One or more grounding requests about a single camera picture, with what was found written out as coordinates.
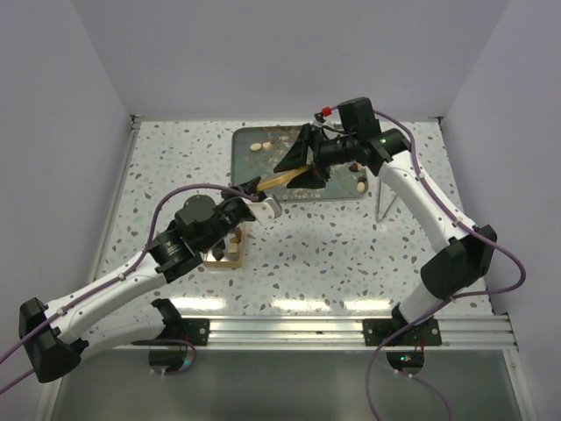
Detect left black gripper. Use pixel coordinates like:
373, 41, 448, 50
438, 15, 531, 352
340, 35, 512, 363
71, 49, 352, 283
200, 176, 264, 252

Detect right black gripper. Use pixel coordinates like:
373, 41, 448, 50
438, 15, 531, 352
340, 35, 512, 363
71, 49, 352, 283
274, 124, 358, 189

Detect silver metal tin lid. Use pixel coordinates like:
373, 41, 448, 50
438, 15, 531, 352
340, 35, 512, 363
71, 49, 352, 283
257, 166, 309, 191

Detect gold metal tin box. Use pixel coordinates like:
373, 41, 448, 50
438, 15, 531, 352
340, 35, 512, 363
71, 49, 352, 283
203, 223, 246, 269

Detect silver metal tongs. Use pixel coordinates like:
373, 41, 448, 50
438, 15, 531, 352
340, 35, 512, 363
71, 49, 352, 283
375, 178, 397, 223

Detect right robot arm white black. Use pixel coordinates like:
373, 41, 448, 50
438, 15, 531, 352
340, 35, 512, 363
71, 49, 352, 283
273, 97, 497, 345

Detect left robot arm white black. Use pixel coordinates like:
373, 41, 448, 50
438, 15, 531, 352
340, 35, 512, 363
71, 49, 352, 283
13, 179, 282, 383

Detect dark round chocolate tray left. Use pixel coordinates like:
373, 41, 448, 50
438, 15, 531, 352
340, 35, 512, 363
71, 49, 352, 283
212, 248, 224, 260

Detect floral teal serving tray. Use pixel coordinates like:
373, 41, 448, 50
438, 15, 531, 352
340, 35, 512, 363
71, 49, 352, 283
231, 125, 369, 203

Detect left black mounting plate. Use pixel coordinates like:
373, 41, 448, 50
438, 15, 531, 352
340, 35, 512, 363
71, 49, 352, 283
177, 318, 210, 347

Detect black mounting plate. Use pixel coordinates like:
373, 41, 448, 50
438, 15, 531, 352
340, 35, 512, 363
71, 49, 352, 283
362, 318, 443, 347
177, 318, 210, 347

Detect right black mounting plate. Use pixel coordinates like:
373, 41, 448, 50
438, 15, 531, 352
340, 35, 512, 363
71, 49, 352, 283
362, 318, 443, 347

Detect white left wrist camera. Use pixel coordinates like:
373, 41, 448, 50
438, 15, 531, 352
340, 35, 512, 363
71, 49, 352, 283
247, 196, 282, 225

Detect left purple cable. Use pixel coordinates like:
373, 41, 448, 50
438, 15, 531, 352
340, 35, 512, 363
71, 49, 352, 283
0, 182, 246, 396

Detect purple cable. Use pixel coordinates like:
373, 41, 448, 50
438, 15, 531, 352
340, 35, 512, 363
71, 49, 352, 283
328, 103, 527, 421
0, 182, 246, 396

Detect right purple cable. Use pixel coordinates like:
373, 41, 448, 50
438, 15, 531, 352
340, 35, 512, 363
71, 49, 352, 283
328, 103, 527, 421

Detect aluminium rail front edge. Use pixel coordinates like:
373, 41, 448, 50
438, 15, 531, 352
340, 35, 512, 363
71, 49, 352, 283
131, 312, 521, 352

